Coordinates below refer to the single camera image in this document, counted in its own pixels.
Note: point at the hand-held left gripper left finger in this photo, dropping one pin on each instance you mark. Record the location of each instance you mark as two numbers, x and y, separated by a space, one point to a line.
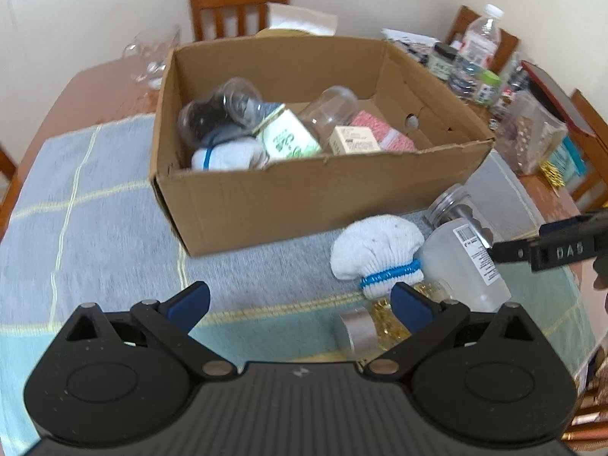
190 301

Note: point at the clear jar with brown contents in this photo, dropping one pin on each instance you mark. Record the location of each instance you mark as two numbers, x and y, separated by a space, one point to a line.
446 204

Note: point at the red rimmed black tray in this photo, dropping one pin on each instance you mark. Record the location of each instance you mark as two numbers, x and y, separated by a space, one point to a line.
555 92

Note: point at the pink and white knit sock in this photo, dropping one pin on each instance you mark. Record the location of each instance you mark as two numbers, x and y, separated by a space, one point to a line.
389 135

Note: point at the dark lid jar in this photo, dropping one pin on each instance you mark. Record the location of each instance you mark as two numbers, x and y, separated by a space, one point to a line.
444 61

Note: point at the clear jar with dark contents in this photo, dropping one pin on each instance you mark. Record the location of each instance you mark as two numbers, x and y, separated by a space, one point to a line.
204 118

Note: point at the brown cardboard box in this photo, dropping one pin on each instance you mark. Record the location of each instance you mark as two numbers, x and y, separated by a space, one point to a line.
285 199

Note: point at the frosted white bottle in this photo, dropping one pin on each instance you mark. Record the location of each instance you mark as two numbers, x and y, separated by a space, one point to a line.
456 266

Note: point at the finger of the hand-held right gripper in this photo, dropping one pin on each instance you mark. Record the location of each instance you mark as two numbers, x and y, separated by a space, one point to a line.
513 250
574 224

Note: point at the white glove bundle on table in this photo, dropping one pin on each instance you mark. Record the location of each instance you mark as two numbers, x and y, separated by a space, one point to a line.
375 247

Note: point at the white glove bundle in box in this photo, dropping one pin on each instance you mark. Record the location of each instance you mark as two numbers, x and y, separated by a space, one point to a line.
232 154

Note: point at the green tissue pack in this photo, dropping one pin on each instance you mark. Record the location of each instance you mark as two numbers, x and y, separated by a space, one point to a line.
287 137

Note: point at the empty clear plastic jar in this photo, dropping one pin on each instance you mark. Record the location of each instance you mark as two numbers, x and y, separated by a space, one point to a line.
332 107

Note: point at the white tissue paper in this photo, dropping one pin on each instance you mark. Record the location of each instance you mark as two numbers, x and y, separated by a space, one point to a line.
299 19

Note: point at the clear plastic bag of items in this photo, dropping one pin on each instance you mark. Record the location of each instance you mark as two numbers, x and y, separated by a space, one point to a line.
527 137

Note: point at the teal packet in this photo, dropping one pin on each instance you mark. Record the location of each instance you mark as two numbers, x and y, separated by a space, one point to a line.
567 159

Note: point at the small beige carton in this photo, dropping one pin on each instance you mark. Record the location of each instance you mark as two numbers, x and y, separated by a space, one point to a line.
354 140

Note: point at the blue checked table cloth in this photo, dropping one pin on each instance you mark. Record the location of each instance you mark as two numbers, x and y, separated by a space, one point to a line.
95 228

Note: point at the tall clear water bottle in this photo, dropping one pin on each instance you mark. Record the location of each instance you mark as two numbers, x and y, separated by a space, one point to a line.
479 38

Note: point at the gold clips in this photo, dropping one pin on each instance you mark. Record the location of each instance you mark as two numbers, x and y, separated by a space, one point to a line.
551 173

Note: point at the printed papers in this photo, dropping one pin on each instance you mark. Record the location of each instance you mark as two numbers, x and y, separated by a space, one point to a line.
408 40

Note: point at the green lid jar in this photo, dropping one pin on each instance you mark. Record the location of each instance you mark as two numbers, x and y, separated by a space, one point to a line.
489 90

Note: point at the small silver roll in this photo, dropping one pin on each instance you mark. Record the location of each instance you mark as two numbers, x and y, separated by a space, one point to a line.
356 330

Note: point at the small clear ribbed bottle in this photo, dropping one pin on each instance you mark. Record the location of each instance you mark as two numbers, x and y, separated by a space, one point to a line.
463 78

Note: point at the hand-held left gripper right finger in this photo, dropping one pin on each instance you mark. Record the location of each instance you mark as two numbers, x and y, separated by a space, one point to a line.
411 306

